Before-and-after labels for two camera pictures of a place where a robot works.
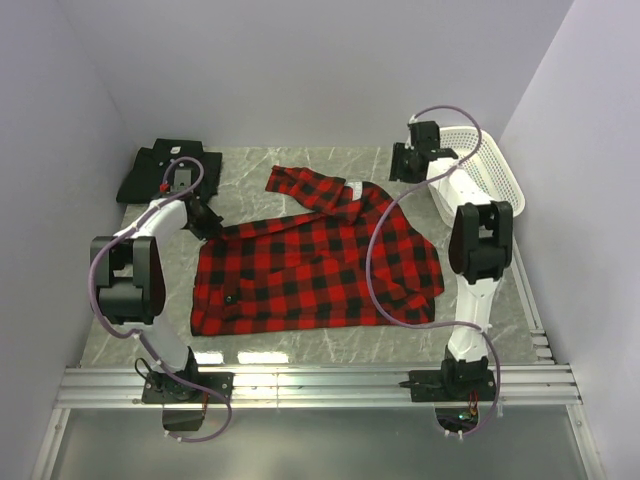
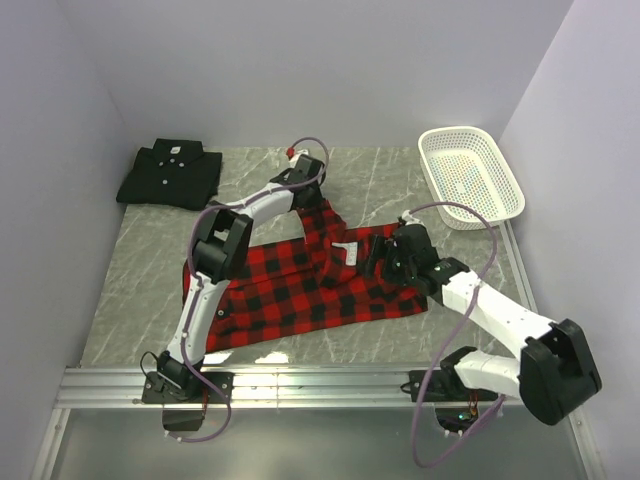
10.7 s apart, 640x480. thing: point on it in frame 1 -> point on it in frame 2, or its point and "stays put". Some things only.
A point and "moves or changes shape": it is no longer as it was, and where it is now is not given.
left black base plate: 160,388 stays put
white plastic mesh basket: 480,174 stays put
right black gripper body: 401,165 -> 395,268
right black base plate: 450,385 stays put
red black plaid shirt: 305,272 moves or changes shape
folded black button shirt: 154,166 stays put
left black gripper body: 207,224 -> 314,194
